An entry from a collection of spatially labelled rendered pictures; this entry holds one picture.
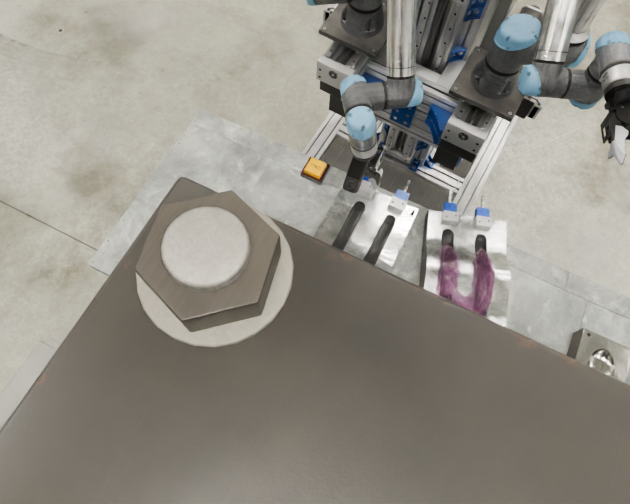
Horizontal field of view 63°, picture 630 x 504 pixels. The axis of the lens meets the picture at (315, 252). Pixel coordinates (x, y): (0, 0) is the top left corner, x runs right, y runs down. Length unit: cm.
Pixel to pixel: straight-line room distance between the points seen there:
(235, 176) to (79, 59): 183
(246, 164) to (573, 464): 160
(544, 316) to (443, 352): 143
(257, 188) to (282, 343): 146
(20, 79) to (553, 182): 304
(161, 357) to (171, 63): 299
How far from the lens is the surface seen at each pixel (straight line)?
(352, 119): 136
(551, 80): 147
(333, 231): 163
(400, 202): 167
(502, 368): 39
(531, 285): 182
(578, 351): 174
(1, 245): 296
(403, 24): 142
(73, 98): 330
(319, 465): 36
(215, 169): 186
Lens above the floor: 236
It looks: 67 degrees down
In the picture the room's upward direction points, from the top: 5 degrees clockwise
